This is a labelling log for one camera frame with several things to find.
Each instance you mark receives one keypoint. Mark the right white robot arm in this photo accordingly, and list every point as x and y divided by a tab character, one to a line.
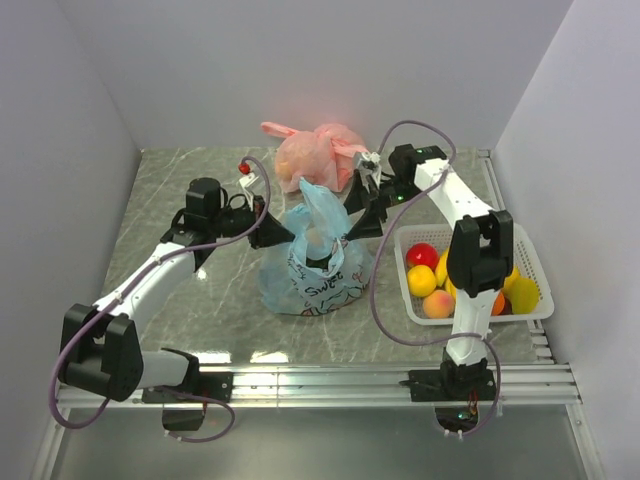
480	253

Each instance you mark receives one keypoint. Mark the white plastic basket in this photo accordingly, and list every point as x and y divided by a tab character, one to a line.
439	236

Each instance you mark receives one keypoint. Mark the aluminium rail frame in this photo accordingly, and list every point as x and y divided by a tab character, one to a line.
320	398

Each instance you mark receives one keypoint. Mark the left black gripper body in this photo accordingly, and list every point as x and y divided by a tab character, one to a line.
234	222

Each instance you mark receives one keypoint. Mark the yellow fake orange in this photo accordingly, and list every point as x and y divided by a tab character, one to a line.
421	281

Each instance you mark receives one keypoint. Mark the yellow fake banana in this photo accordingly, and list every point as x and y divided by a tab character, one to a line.
442	277

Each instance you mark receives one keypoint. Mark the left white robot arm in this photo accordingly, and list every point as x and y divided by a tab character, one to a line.
100	347

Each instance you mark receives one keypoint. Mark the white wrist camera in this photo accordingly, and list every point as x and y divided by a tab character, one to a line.
367	172
249	184

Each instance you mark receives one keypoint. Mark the small yellow fake fruit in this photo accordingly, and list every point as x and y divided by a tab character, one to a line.
510	280

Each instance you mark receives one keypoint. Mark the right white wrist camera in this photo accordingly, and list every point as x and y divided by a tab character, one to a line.
367	172

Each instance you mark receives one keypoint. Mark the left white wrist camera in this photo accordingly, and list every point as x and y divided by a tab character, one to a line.
249	184

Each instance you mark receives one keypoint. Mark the pink tied plastic bag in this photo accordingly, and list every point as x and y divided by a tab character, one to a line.
323	156

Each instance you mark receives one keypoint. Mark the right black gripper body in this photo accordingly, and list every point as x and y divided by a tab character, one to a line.
392	193

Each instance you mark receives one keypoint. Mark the red fake apple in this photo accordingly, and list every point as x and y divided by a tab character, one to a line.
422	254

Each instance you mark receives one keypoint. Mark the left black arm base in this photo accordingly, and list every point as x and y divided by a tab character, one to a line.
184	407

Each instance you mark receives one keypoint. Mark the fake peach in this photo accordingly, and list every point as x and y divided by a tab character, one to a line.
439	304

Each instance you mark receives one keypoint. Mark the blue plastic bag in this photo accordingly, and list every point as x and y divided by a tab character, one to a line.
320	270

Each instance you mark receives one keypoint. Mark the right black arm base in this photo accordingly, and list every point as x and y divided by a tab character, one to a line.
425	385

